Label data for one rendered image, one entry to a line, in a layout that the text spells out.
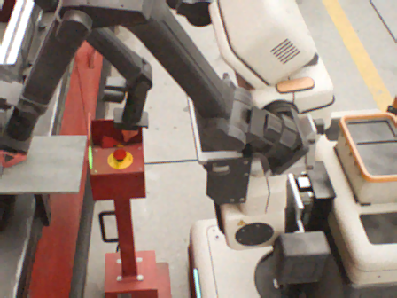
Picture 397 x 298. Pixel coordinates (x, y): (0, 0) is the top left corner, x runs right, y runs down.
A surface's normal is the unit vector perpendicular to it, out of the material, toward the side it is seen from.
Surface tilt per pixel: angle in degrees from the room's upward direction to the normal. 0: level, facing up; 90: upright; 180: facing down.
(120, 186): 90
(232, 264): 0
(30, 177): 0
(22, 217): 0
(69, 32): 112
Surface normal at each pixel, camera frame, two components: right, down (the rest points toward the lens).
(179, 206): -0.03, -0.69
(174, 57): -0.15, 0.91
